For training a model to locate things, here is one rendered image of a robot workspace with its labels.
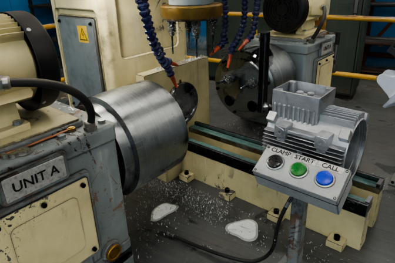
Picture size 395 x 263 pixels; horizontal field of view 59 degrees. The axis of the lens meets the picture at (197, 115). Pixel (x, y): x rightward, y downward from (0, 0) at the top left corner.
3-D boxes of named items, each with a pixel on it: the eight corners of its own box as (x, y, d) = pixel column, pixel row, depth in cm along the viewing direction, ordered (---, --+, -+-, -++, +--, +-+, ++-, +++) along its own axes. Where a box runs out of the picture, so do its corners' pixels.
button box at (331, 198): (256, 184, 73) (250, 169, 70) (272, 157, 76) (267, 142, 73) (339, 216, 63) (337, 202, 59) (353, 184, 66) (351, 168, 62)
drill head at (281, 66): (200, 117, 131) (198, 51, 121) (258, 89, 160) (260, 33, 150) (258, 134, 116) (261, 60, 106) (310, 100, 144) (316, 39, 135)
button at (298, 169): (288, 176, 67) (287, 171, 66) (295, 164, 69) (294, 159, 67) (303, 182, 65) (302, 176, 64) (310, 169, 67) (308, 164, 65)
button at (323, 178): (314, 185, 64) (313, 180, 63) (320, 172, 65) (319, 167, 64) (330, 191, 62) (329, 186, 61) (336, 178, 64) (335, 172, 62)
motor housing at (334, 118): (259, 175, 92) (262, 107, 85) (293, 148, 105) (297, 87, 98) (335, 204, 80) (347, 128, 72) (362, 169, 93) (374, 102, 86)
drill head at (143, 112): (24, 204, 84) (-1, 107, 75) (140, 147, 110) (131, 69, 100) (83, 250, 69) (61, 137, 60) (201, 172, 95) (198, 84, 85)
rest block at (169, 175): (154, 177, 115) (151, 145, 110) (169, 168, 119) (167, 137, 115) (167, 184, 111) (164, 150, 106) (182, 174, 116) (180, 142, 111)
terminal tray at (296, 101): (270, 116, 89) (271, 89, 86) (290, 104, 96) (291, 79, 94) (315, 128, 82) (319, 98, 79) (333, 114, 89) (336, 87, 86)
